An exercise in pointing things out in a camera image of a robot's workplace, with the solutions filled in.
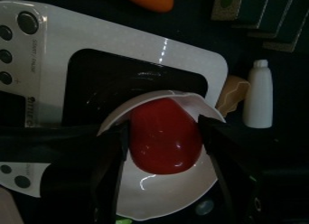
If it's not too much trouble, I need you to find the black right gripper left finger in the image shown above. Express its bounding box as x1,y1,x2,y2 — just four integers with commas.
37,121,130,224

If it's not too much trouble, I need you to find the red toy apple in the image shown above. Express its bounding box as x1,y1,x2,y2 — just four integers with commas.
128,98,203,175

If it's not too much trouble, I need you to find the orange toy carrot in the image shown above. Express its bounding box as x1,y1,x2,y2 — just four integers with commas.
119,0,175,14

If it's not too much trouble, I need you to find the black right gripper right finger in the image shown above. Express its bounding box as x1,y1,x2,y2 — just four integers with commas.
198,114,285,224

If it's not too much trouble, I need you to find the tan toy bread piece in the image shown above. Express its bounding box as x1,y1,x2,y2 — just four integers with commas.
215,75,251,117

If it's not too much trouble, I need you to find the green speckled-edge block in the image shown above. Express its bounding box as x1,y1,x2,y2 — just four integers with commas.
246,0,309,53
231,0,287,31
210,0,245,23

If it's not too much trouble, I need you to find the green toy cabbage leaf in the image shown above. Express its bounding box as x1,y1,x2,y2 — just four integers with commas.
115,216,132,224

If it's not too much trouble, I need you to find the pink tray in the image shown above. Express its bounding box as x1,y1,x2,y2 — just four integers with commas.
0,186,24,224

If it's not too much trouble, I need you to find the white toy bottle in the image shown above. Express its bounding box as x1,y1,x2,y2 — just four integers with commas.
241,59,274,129

